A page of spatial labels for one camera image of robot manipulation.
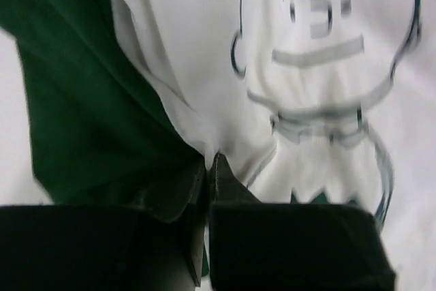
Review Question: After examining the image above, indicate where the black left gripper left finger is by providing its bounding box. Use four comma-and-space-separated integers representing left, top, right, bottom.
1, 160, 206, 290

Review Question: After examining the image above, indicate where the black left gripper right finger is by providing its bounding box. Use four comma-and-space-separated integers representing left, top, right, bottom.
208, 154, 396, 290

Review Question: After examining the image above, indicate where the white and green t shirt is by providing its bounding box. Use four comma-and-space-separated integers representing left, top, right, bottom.
1, 0, 435, 290

